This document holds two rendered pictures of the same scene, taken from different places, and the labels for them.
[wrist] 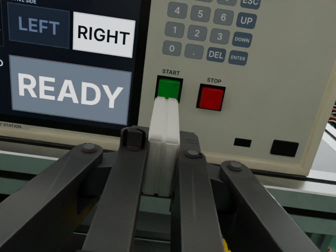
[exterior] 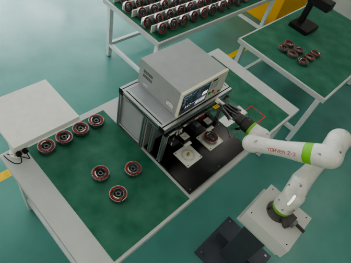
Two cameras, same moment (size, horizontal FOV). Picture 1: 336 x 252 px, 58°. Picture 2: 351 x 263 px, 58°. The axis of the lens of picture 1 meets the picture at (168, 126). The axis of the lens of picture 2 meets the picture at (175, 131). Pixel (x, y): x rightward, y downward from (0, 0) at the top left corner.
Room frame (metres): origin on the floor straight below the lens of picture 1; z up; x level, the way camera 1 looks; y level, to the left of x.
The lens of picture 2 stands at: (-0.53, 1.39, 2.58)
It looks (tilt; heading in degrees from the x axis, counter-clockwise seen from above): 50 degrees down; 305
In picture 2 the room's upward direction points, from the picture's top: 17 degrees clockwise
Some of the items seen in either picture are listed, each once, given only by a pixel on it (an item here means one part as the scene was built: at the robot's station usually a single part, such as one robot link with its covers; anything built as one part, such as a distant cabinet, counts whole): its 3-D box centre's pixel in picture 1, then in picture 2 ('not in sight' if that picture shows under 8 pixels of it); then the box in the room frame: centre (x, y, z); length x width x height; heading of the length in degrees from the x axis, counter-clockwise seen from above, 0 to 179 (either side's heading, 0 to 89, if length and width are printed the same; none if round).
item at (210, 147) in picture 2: not in sight; (209, 139); (0.13, -0.04, 0.78); 0.15 x 0.15 x 0.01; 2
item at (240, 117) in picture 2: not in sight; (237, 117); (0.00, 0.00, 1.18); 0.09 x 0.08 x 0.07; 2
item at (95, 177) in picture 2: not in sight; (100, 173); (0.35, 0.78, 0.77); 0.11 x 0.11 x 0.04
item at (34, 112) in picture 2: not in sight; (36, 136); (0.67, 1.01, 0.98); 0.37 x 0.35 x 0.46; 92
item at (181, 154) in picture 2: not in sight; (187, 155); (0.12, 0.20, 0.78); 0.15 x 0.15 x 0.01; 2
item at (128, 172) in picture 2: not in sight; (132, 169); (0.26, 0.59, 0.77); 0.11 x 0.11 x 0.04
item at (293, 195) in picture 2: not in sight; (290, 199); (-0.56, 0.05, 1.01); 0.16 x 0.13 x 0.19; 100
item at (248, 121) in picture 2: not in sight; (246, 125); (-0.07, -0.01, 1.18); 0.09 x 0.06 x 0.12; 92
